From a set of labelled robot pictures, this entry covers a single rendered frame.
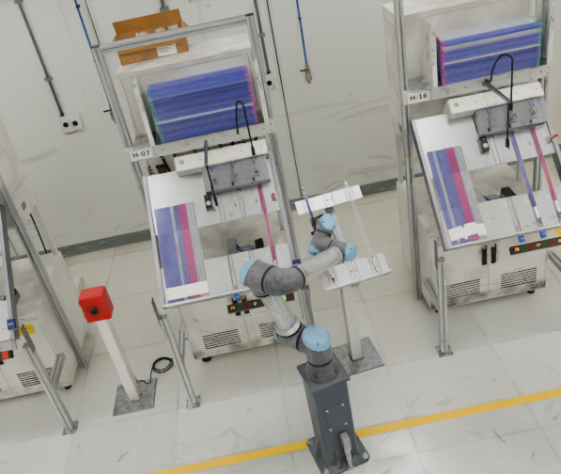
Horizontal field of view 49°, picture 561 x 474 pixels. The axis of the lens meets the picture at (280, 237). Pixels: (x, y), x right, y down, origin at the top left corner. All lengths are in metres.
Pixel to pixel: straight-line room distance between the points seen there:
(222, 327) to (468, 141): 1.71
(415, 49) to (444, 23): 0.19
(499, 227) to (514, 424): 0.97
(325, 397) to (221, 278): 0.80
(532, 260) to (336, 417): 1.59
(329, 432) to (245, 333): 0.96
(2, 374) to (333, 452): 2.01
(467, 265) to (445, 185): 0.62
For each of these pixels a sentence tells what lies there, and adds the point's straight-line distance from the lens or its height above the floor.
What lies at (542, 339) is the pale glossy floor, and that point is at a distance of 3.75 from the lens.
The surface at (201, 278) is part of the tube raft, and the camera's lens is 3.10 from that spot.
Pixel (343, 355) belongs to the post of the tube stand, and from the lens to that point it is 3.63.
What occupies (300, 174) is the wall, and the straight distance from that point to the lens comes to 4.96.
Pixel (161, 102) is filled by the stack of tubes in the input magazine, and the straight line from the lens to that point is 3.09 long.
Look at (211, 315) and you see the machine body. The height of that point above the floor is 0.36.
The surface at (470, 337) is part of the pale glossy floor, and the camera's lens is 3.72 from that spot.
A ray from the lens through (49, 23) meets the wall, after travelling 4.66.
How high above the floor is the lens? 2.52
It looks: 32 degrees down
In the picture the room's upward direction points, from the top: 12 degrees counter-clockwise
